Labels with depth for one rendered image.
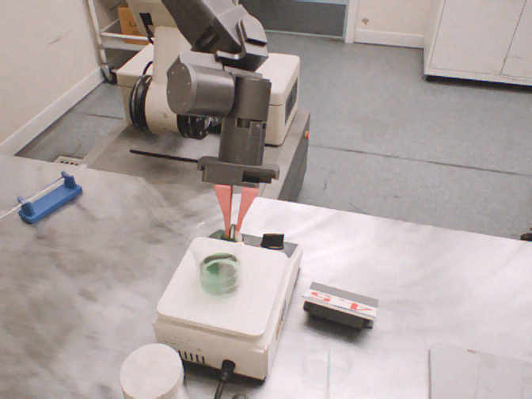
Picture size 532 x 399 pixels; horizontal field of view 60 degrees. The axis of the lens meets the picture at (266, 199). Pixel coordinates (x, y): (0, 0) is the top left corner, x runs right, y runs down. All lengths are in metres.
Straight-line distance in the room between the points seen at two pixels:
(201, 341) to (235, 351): 0.04
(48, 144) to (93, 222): 1.76
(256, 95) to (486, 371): 0.41
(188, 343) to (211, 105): 0.26
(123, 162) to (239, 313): 1.14
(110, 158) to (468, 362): 1.29
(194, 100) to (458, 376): 0.42
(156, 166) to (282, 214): 0.86
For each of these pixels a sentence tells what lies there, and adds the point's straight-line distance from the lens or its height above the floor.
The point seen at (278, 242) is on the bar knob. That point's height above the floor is 0.80.
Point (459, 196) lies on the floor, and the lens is 2.11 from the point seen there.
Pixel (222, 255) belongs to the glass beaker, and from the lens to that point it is 0.45.
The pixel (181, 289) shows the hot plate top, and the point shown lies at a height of 0.84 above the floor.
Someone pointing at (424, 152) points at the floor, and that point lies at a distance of 2.34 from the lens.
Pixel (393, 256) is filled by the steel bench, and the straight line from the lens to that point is 0.69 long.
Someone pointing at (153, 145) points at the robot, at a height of 0.38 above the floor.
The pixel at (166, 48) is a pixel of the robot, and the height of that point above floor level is 0.74.
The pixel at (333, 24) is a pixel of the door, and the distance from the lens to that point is 3.50.
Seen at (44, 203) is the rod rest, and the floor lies 0.76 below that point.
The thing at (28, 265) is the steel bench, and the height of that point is 0.75.
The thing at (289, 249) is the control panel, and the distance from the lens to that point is 0.61.
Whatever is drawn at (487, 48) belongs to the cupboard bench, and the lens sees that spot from 2.95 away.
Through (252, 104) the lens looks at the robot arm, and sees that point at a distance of 0.56.
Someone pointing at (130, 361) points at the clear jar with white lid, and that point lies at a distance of 0.49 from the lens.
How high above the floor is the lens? 1.24
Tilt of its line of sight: 40 degrees down
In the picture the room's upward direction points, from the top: straight up
